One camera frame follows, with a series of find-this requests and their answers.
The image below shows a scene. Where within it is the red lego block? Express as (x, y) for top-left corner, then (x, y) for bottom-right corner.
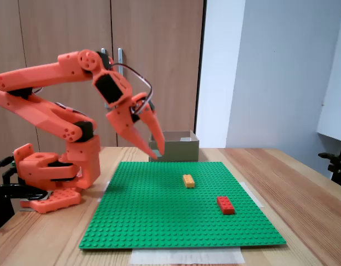
(216, 196), (236, 216)

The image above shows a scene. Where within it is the open cardboard box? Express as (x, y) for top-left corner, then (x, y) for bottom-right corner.
(148, 130), (200, 163)

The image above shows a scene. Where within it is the yellow lego block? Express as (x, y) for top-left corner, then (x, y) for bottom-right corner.
(182, 173), (196, 189)

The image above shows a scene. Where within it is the green lego baseplate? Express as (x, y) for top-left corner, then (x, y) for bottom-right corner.
(78, 161), (287, 250)

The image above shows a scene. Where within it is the translucent tape strip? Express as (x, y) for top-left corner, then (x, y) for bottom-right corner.
(239, 181), (265, 208)
(96, 180), (111, 203)
(130, 246), (246, 265)

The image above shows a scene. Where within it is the brown wooden cabinet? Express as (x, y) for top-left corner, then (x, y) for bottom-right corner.
(0, 0), (207, 149)

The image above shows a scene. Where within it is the black table clamp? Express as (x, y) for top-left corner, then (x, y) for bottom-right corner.
(0, 167), (49, 230)

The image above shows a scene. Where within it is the black stand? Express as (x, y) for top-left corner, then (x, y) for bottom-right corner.
(318, 96), (341, 189)

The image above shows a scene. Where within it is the silver cabinet door handle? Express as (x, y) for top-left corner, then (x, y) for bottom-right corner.
(101, 48), (110, 110)
(118, 48), (126, 76)

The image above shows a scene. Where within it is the black power cable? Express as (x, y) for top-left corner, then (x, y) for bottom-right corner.
(0, 156), (16, 171)

